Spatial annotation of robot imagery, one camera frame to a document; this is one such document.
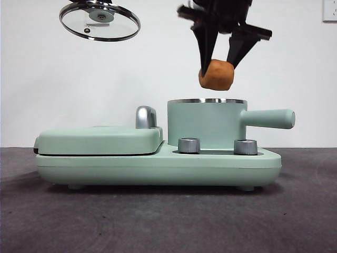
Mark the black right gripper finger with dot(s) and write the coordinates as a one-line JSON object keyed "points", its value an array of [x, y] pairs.
{"points": [[206, 44], [241, 44]]}

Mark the brown potato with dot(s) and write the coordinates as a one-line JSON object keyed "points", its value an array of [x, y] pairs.
{"points": [[217, 76]]}

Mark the silver control knob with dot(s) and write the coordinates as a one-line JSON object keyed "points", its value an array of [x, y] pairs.
{"points": [[245, 147], [189, 145]]}

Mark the glass lid with green knob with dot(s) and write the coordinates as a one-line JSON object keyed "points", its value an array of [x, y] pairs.
{"points": [[101, 16]]}

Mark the green breakfast machine base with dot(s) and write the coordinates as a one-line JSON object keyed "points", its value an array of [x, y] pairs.
{"points": [[158, 168]]}

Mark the green griddle cover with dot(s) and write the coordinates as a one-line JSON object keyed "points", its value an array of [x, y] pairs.
{"points": [[97, 139]]}

